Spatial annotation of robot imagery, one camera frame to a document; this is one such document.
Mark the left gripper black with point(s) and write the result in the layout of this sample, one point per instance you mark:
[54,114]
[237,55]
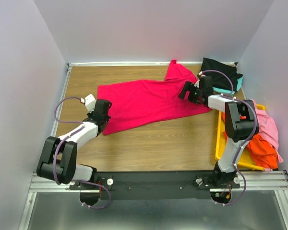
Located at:
[90,114]

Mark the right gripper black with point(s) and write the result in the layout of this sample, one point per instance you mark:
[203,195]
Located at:
[188,86]

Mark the magenta t shirt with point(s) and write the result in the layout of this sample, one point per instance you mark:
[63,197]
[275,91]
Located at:
[136,103]

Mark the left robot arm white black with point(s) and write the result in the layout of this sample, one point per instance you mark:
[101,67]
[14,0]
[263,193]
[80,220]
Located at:
[59,154]

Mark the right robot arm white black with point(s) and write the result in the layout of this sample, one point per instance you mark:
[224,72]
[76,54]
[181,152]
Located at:
[241,124]

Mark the folded black t shirt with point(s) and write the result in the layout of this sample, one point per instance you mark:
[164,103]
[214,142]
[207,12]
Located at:
[224,77]

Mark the light pink t shirt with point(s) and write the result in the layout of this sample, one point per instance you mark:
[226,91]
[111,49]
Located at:
[268,127]

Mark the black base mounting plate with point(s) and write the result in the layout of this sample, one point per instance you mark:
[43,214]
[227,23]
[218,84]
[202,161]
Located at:
[154,185]

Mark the yellow plastic bin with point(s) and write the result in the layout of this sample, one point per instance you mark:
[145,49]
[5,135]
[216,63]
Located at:
[245,160]

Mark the orange t shirt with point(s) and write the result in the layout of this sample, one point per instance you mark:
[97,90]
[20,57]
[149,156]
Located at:
[261,151]

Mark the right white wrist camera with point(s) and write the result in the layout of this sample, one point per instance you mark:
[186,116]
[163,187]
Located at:
[199,76]

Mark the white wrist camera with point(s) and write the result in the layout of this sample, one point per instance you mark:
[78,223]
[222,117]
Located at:
[90,102]
[199,76]

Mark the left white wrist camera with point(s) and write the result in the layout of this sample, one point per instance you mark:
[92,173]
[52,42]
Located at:
[90,102]

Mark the aluminium frame rail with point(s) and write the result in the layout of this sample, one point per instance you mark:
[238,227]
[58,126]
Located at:
[276,181]

